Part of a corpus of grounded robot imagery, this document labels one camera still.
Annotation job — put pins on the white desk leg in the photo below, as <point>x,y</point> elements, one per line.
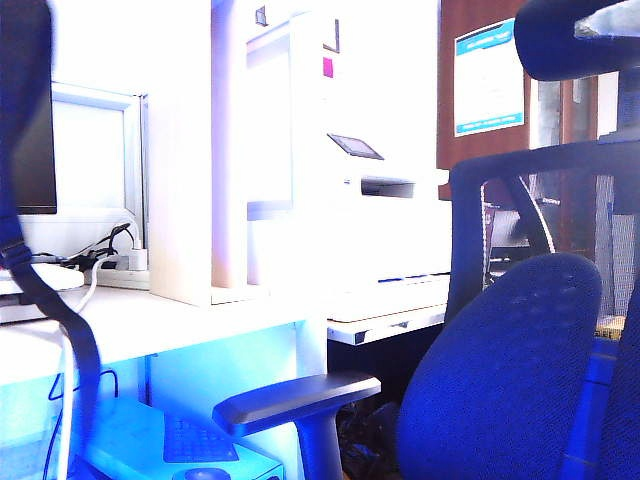
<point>314,350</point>

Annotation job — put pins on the black chair armrest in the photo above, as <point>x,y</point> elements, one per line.
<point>300,400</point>

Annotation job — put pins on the black mesh chair backrest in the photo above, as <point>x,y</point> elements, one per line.
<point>565,200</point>

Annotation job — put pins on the dark chair headrest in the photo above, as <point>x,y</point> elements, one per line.
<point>550,45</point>

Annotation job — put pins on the white office printer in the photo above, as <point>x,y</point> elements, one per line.
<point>390,225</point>

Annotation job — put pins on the light wooden file organizer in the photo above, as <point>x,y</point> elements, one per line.
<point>190,200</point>

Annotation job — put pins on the pink sticky note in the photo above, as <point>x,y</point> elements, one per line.
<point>328,67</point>

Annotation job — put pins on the white USB charger plug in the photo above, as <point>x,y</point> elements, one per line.
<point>139,260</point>

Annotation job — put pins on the brown wooden door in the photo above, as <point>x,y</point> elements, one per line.
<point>445,100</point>

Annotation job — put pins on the white power strip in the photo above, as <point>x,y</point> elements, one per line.
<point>122,277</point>

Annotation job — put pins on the black plastic bag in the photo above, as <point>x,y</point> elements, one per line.
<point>367,440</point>

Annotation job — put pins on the silver framed partition panel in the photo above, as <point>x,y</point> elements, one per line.
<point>100,150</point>

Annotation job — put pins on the white monitor riser board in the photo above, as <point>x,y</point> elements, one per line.
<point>45,280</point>

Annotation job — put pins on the black computer monitor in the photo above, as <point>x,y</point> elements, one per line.
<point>37,165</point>

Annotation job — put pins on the blue bordered wall poster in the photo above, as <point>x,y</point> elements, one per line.
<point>487,75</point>

